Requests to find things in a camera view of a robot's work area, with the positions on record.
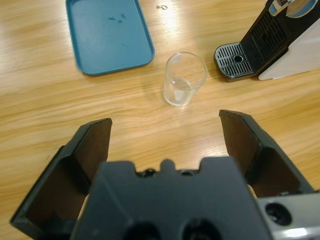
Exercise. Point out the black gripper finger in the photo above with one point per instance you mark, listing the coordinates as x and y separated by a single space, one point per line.
62 180
262 162

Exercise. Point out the clear drinking glass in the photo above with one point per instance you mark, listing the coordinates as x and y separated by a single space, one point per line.
172 82

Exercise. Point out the white capsule coffee machine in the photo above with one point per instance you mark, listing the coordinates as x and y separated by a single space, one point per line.
300 55

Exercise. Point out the silver slotted drip tray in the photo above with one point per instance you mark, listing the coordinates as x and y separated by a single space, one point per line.
232 67

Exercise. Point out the teal plastic tray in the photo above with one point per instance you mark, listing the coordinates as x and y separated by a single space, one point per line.
107 37

